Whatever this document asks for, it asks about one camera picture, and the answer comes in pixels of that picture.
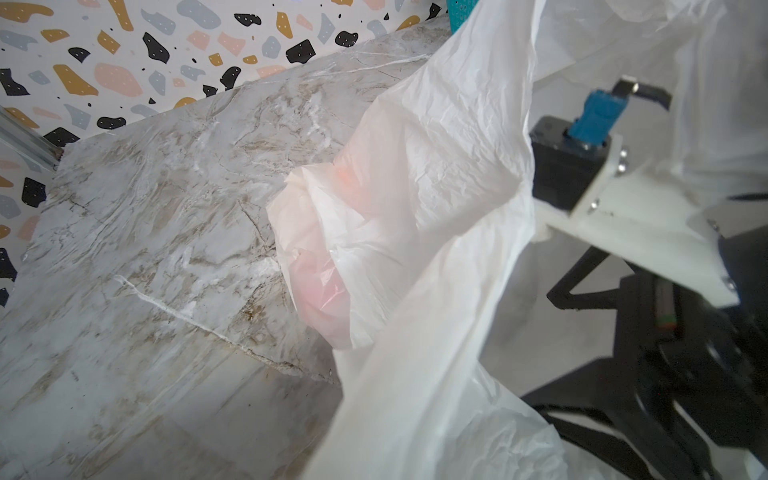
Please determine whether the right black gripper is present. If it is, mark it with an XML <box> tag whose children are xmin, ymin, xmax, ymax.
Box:
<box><xmin>525</xmin><ymin>194</ymin><xmax>767</xmax><ymax>479</ymax></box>

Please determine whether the white plastic bag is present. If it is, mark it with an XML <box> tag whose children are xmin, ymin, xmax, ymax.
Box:
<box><xmin>268</xmin><ymin>1</ymin><xmax>767</xmax><ymax>479</ymax></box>

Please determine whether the teal plastic basket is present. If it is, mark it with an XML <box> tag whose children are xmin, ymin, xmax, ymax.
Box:
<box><xmin>446</xmin><ymin>0</ymin><xmax>478</xmax><ymax>33</ymax></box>

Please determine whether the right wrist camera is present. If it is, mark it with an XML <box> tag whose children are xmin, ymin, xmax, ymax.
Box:
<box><xmin>530</xmin><ymin>76</ymin><xmax>738</xmax><ymax>307</ymax></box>

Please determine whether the left aluminium corner post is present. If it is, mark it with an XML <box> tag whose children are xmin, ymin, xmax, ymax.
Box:
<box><xmin>1</xmin><ymin>108</ymin><xmax>63</xmax><ymax>172</ymax></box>

